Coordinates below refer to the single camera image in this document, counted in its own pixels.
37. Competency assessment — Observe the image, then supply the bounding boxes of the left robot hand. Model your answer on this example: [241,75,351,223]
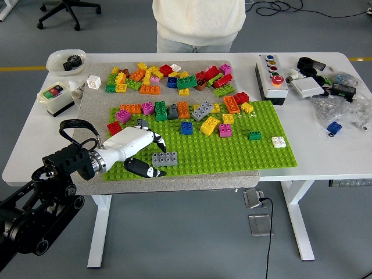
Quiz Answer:
[99,125,168,178]

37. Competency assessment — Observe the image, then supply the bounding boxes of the grey two-by-four brick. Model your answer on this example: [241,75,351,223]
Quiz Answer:
[190,100,214,122]
[152,151,178,167]

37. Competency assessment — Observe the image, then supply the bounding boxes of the green baseplate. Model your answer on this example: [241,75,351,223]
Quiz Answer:
[101,100,298,182]

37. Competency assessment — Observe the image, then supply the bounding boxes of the red two-by-two brick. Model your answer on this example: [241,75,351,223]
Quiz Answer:
[106,121,123,137]
[232,91,250,106]
[159,64,174,78]

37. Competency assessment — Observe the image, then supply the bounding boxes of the orange two-by-four brick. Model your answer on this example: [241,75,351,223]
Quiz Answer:
[139,84,162,95]
[119,103,143,115]

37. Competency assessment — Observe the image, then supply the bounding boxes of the pink two-by-two brick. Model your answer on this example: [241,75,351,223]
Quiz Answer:
[141,101,155,116]

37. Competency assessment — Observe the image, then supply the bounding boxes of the dark green two-by-four brick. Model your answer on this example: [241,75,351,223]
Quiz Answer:
[176,74,199,90]
[154,100,168,122]

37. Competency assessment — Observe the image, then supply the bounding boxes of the grey-brown mat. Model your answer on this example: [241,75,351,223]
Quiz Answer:
[68,60,261,197]

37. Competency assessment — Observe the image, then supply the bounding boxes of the white cube box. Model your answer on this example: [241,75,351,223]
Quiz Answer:
[86,74,102,90]

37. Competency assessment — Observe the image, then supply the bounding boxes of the white plastic tube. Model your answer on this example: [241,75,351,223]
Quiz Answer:
[68,80,87,99]

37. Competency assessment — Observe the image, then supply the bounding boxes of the yellow arch brick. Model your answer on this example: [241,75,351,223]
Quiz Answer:
[199,116,221,137]

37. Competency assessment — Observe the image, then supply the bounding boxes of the white table leg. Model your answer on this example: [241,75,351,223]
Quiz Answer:
[87,194,113,269]
[280,180,316,262]

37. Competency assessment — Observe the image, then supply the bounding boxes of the white plastic bowl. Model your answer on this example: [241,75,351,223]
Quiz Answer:
[45,48,87,77]

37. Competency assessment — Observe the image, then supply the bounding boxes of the lime green flat plate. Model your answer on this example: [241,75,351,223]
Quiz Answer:
[206,72,224,88]

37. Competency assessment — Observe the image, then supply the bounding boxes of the red two-by-four brick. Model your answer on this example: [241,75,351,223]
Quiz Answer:
[212,73,234,89]
[202,65,221,82]

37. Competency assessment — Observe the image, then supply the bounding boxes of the lime green two-by-four brick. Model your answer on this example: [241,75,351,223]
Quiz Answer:
[213,83,236,98]

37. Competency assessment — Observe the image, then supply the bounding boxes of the orange upturned long brick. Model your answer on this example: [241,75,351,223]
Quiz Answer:
[222,95,241,115]

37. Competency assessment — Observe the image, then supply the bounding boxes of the metal floor socket box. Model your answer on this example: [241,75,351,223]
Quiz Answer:
[243,188,266,210]
[248,214,274,238]

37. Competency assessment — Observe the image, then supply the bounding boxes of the person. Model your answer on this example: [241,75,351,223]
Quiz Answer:
[152,0,247,53]

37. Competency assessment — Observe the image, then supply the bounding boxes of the black office chair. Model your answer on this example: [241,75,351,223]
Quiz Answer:
[37,0,102,31]

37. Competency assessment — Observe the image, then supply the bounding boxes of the white two-by-two brick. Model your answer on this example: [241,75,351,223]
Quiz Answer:
[270,135,287,149]

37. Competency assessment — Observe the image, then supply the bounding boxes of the push-button control box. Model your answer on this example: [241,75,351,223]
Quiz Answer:
[255,53,289,106]

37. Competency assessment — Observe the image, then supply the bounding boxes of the white furniture foot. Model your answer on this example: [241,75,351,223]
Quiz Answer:
[0,0,19,22]

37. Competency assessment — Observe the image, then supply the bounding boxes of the white pipe connector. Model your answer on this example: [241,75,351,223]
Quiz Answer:
[285,68,306,85]

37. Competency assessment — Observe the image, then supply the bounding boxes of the clear bag of screws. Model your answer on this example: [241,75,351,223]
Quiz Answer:
[310,95,354,128]

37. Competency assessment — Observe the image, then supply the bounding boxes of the black power adapter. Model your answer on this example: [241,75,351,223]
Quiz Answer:
[330,83,357,103]

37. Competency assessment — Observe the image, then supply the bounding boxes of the table height control panel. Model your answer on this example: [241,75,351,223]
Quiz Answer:
[328,178,372,188]

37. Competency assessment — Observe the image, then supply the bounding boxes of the clear bag blue parts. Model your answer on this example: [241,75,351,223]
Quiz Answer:
[327,71,360,88]

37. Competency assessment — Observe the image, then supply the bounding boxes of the clear bag metal parts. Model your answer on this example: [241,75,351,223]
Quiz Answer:
[347,92,372,133]

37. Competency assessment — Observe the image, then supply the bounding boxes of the switch box green red buttons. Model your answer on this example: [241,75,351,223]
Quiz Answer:
[37,81,76,118]

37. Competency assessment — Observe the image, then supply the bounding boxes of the black power cable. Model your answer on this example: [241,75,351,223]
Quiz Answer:
[258,196,275,279]

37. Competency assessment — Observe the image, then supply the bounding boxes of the black floor cable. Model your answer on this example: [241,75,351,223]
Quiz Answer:
[246,0,372,18]

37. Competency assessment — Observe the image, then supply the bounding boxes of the white flat switch plate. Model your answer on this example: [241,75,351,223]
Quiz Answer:
[290,77,326,99]

